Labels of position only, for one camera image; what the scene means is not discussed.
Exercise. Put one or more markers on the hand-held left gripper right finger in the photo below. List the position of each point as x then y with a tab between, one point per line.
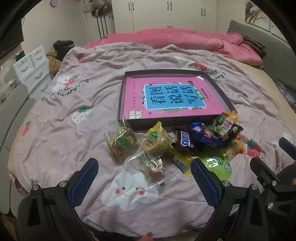
203	179

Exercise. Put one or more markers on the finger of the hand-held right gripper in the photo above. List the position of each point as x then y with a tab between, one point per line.
288	144
261	168

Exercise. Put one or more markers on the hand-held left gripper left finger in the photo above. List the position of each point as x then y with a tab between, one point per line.
86	176

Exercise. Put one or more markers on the lime green snack packet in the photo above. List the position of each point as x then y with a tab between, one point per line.
217	165

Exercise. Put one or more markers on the yellow wafer packet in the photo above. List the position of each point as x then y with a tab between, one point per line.
182	162

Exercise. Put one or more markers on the brown chocolate bar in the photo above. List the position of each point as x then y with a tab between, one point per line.
182	142

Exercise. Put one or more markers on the blue cookie packet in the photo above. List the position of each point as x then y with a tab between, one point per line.
203	134

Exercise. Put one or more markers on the yellow green pastry packet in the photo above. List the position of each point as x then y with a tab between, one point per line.
122	141
155	140

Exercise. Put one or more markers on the clear red candy packet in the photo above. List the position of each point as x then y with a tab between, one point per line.
150	165

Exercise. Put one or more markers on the green black snack packet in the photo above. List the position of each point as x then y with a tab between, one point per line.
222	126

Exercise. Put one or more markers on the shallow dark cardboard box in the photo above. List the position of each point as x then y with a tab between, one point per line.
129	126

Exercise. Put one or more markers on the person's left hand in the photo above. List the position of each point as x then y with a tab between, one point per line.
148	237

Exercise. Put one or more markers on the patterned dark cloth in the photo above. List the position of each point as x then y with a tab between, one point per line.
286	92

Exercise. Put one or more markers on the printed strawberry blanket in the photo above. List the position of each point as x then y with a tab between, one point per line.
92	104

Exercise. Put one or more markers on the beige bed sheet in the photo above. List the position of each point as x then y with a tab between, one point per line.
254	78

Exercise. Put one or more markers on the pink book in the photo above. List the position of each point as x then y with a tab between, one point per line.
136	97

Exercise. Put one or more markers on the grey chair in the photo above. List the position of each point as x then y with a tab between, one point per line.
13	109

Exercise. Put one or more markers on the grey headboard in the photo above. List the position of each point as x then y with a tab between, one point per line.
266	46

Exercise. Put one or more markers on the striped pillow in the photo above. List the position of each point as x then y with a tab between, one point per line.
254	44

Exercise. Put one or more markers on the yellow knit blanket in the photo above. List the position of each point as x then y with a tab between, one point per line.
53	62

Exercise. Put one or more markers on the white drawer cabinet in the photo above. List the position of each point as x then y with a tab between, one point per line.
34	60

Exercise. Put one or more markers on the dark clothes pile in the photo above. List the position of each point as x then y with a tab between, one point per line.
63	49

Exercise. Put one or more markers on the pink quilt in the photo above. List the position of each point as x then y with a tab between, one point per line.
185	39

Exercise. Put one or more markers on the black striped hanging jacket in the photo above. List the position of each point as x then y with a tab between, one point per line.
101	23

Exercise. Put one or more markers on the black television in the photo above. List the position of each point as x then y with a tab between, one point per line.
9	39

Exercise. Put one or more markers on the hanging hats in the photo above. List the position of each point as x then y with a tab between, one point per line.
94	5

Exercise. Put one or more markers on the white wardrobe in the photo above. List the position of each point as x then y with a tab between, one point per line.
161	14

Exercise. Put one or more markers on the wall poster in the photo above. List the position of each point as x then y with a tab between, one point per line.
256	14

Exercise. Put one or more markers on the purple wall clock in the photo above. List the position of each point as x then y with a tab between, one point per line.
54	2

